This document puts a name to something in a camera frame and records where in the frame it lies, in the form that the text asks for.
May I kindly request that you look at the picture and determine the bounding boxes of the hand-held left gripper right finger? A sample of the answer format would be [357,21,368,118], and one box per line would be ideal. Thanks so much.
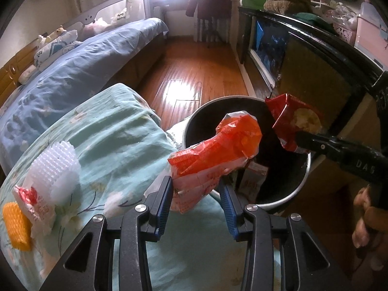
[218,182,349,291]

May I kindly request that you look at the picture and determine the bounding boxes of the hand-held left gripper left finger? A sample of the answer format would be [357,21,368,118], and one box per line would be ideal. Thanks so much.
[39,176,173,291]

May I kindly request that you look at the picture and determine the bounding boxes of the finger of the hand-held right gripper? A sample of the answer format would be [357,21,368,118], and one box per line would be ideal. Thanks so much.
[295,129,344,165]

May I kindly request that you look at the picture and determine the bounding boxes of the red snack bag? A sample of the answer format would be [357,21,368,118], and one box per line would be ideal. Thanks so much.
[265,93,323,154]

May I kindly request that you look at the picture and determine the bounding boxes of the black metal-rimmed bin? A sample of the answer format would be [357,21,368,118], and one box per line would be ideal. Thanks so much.
[183,96,312,211]

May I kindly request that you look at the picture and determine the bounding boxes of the orange clear plastic wrapper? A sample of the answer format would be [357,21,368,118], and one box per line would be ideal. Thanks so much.
[168,111,263,214]

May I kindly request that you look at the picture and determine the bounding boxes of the person's right hand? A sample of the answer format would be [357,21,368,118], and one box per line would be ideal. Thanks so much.
[352,186,388,271]

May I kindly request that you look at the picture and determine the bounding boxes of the black cabinet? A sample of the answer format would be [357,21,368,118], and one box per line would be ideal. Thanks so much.
[236,4,388,146]

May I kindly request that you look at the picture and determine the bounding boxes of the floral green tablecloth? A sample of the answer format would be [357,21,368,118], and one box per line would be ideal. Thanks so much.
[0,83,282,291]

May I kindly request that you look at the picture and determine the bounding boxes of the television screen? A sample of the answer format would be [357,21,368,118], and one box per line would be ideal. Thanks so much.
[255,20,289,80]

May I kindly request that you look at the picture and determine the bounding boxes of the white foam net sleeve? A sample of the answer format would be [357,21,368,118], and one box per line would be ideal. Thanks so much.
[32,141,82,203]

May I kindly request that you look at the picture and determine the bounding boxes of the white lace basket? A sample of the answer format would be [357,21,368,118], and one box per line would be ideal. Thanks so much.
[332,21,355,42]

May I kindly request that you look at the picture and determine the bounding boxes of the green cloth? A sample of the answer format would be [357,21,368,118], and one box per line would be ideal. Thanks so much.
[292,12,334,26]

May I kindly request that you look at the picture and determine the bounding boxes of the pink storage box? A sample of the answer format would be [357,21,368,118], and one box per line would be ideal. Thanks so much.
[353,1,388,56]

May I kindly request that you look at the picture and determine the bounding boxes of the red white plastic wrapper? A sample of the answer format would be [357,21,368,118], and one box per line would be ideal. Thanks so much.
[13,185,58,237]

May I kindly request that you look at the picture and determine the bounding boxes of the yellow foam net sleeve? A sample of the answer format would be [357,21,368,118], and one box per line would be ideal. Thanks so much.
[2,202,32,251]

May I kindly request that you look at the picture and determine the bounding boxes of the coat stand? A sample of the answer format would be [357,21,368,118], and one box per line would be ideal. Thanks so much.
[197,18,225,48]

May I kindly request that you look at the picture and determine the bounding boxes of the bed with blue sheet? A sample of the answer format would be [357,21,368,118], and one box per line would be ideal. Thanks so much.
[0,17,169,170]

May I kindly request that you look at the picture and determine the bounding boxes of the small white pillow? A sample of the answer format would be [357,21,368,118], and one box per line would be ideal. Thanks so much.
[18,65,39,84]

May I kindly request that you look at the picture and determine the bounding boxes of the blue white printed pillow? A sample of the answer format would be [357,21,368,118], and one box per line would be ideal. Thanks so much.
[33,30,83,67]

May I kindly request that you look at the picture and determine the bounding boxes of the pink plush toy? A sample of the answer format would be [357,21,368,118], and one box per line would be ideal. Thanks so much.
[83,18,105,36]

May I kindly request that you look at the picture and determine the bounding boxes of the wooden headboard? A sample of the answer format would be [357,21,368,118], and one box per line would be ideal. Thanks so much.
[0,33,49,98]

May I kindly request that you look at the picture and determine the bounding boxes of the white yellow plush toy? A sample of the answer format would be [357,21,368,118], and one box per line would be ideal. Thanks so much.
[36,28,67,45]

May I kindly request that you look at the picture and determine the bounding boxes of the grey bed guard rail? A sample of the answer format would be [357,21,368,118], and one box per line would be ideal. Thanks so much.
[61,0,151,32]

